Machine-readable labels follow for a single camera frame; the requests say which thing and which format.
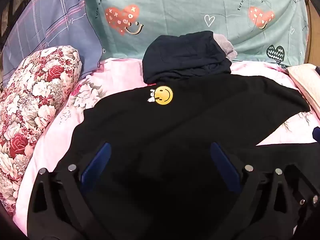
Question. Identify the folded dark navy clothes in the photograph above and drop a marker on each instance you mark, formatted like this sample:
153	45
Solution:
180	55

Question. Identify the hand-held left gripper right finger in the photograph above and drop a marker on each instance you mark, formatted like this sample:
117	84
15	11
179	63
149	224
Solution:
225	167

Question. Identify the black pants with smiley patch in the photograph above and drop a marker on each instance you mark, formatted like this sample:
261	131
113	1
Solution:
175	130

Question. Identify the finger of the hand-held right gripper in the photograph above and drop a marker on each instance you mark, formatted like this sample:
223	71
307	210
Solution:
317	135

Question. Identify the wooden headboard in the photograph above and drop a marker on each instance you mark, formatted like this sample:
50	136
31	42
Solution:
310	30

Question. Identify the grey cloth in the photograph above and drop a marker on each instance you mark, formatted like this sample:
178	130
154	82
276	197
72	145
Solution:
225	46

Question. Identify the pink floral bedsheet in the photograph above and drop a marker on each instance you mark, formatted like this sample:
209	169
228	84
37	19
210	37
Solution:
120	75

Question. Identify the red floral pillow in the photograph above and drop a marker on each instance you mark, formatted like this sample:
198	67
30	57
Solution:
32	105

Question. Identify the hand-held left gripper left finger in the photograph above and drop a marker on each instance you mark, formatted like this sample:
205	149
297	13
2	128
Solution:
97	163

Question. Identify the cream blanket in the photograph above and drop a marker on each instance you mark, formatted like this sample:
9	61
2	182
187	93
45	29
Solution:
307	82

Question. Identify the teal heart-print pillow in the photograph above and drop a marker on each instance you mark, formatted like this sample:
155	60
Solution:
187	5

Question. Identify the blue plaid pillow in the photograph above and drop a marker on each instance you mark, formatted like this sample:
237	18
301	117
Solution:
50	17

